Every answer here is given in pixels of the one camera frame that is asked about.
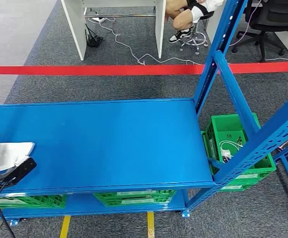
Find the white plastic panel part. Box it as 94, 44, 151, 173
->
0, 142, 36, 172

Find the red barrier belt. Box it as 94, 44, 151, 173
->
0, 61, 288, 76

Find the person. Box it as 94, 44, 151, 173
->
165, 0, 225, 44

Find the chrome base black stool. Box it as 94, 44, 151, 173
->
179, 11, 215, 56

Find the black office chair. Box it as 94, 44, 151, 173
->
231, 0, 288, 63

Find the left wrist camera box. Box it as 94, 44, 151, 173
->
0, 157, 37, 195

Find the black cable bundle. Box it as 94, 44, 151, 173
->
85, 23, 104, 48

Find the white power cable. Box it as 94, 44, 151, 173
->
88, 16, 204, 66

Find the white cable bundle with adapter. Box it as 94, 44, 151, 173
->
219, 137, 245, 163

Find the thin pale cable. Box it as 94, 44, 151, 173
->
230, 0, 262, 47

